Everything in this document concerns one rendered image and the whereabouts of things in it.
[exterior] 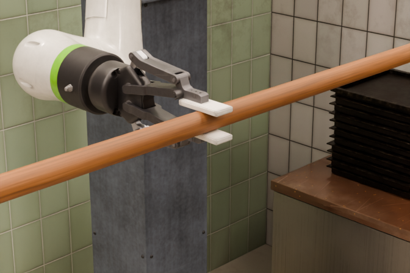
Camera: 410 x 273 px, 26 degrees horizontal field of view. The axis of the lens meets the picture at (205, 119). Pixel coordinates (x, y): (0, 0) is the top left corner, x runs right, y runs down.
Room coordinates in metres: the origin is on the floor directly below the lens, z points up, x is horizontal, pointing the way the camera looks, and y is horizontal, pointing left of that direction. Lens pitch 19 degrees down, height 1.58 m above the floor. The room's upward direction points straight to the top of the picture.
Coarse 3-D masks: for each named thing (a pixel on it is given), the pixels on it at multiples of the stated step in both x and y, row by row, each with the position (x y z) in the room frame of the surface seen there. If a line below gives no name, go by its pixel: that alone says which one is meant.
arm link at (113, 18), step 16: (96, 0) 1.42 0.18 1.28; (112, 0) 1.41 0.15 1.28; (128, 0) 1.42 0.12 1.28; (96, 16) 1.41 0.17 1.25; (112, 16) 1.40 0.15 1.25; (128, 16) 1.41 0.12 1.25; (96, 32) 1.40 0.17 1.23; (112, 32) 1.39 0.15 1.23; (128, 32) 1.40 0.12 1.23; (112, 48) 1.38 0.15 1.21; (128, 48) 1.39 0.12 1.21; (128, 64) 1.38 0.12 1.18
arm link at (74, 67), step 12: (84, 48) 1.26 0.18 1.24; (72, 60) 1.23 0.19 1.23; (84, 60) 1.22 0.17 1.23; (96, 60) 1.22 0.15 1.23; (108, 60) 1.23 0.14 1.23; (120, 60) 1.25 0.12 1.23; (60, 72) 1.23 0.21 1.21; (72, 72) 1.22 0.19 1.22; (84, 72) 1.20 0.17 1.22; (60, 84) 1.23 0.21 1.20; (72, 84) 1.21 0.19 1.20; (84, 84) 1.20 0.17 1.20; (72, 96) 1.21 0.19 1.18; (84, 96) 1.20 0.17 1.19; (84, 108) 1.21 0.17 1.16; (96, 108) 1.22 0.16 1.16
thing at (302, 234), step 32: (320, 160) 2.45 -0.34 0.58; (288, 192) 2.26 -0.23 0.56; (320, 192) 2.22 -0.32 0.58; (352, 192) 2.22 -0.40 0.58; (384, 192) 2.22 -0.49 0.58; (288, 224) 2.26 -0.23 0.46; (320, 224) 2.18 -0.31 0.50; (352, 224) 2.11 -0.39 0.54; (384, 224) 2.03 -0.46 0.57; (288, 256) 2.26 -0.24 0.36; (320, 256) 2.18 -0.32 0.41; (352, 256) 2.11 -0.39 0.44; (384, 256) 2.04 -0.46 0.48
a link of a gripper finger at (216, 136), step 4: (208, 132) 1.07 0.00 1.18; (212, 132) 1.07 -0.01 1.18; (216, 132) 1.07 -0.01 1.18; (220, 132) 1.07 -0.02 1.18; (224, 132) 1.07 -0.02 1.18; (196, 136) 1.07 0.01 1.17; (200, 136) 1.07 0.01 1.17; (204, 136) 1.06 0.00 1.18; (208, 136) 1.06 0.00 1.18; (212, 136) 1.06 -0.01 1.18; (216, 136) 1.06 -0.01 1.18; (220, 136) 1.06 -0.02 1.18; (224, 136) 1.06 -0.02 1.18; (228, 136) 1.06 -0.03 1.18; (204, 140) 1.06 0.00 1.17; (208, 140) 1.06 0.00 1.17; (212, 140) 1.05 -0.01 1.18; (216, 140) 1.05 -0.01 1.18; (220, 140) 1.05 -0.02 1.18; (224, 140) 1.06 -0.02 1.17; (228, 140) 1.06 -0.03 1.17; (216, 144) 1.05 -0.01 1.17
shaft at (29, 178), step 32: (352, 64) 1.29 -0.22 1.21; (384, 64) 1.33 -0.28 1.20; (256, 96) 1.14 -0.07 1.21; (288, 96) 1.17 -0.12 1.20; (160, 128) 1.01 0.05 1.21; (192, 128) 1.04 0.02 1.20; (64, 160) 0.91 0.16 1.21; (96, 160) 0.93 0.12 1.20; (0, 192) 0.84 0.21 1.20; (32, 192) 0.88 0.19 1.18
